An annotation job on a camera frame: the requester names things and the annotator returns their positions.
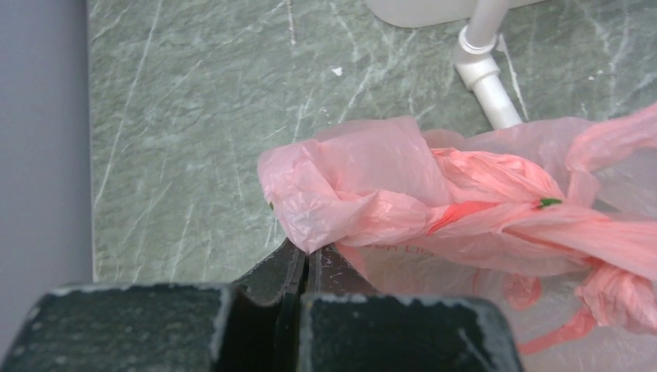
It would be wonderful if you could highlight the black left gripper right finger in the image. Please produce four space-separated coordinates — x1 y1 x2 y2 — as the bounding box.
300 246 524 371

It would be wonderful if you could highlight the white plastic basin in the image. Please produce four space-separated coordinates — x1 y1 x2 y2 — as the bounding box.
365 0 540 28

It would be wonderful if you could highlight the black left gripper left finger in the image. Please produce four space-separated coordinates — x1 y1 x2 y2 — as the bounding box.
1 241 307 371

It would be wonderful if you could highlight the white pvc pipe frame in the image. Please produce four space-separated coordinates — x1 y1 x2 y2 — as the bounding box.
453 0 522 129

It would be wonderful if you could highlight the pink plastic bag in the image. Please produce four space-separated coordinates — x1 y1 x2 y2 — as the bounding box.
257 105 656 371

